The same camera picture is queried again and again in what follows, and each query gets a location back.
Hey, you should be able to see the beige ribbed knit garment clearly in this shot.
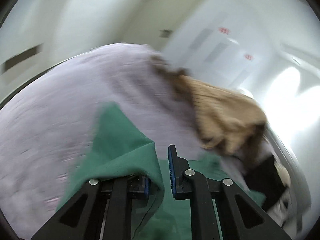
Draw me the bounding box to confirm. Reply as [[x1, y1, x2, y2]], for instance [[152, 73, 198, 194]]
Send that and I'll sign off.
[[151, 53, 291, 188]]

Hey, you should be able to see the green garment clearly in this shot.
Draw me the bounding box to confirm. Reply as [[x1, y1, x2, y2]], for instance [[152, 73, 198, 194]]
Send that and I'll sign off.
[[56, 101, 266, 240]]

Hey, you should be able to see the black garment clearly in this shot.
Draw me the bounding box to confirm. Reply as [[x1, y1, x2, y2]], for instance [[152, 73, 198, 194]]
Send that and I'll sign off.
[[244, 155, 288, 211]]

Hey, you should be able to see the lavender quilt bedspread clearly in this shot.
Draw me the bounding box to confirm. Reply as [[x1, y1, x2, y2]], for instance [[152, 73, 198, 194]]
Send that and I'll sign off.
[[1, 43, 265, 239]]

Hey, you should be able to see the white wardrobe door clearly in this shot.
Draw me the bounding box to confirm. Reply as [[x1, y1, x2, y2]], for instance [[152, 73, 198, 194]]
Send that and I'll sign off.
[[162, 0, 276, 88]]

